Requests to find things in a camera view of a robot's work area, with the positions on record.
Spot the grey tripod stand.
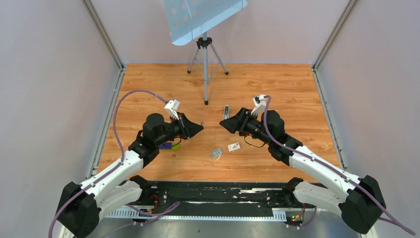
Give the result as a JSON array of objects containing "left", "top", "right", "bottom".
[{"left": 187, "top": 32, "right": 229, "bottom": 106}]

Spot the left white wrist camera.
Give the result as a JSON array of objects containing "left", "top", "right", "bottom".
[{"left": 164, "top": 99, "right": 180, "bottom": 120}]

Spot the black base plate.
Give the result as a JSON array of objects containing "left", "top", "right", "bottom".
[{"left": 122, "top": 181, "right": 314, "bottom": 216}]

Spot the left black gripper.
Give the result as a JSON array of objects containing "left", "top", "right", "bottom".
[{"left": 155, "top": 112, "right": 203, "bottom": 147}]

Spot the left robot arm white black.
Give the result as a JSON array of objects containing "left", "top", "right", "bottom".
[{"left": 50, "top": 113, "right": 204, "bottom": 238}]

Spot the white slotted cable duct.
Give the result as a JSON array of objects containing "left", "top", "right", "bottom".
[{"left": 106, "top": 208, "right": 287, "bottom": 222}]

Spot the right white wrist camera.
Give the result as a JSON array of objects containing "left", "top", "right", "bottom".
[{"left": 251, "top": 94, "right": 267, "bottom": 116}]

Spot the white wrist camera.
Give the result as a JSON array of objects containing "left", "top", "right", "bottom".
[
  {"left": 164, "top": 99, "right": 180, "bottom": 120},
  {"left": 251, "top": 94, "right": 267, "bottom": 116}
]

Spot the purple green toy brick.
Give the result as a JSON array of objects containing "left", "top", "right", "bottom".
[{"left": 159, "top": 142, "right": 180, "bottom": 150}]

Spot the light blue perforated board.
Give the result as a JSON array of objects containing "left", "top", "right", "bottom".
[{"left": 164, "top": 0, "right": 248, "bottom": 46}]

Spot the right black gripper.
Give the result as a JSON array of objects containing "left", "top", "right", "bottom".
[{"left": 219, "top": 108, "right": 272, "bottom": 146}]

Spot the white staple box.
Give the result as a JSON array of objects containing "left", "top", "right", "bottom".
[{"left": 227, "top": 142, "right": 241, "bottom": 152}]

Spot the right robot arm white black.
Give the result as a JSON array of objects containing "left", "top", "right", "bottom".
[{"left": 219, "top": 108, "right": 386, "bottom": 234}]

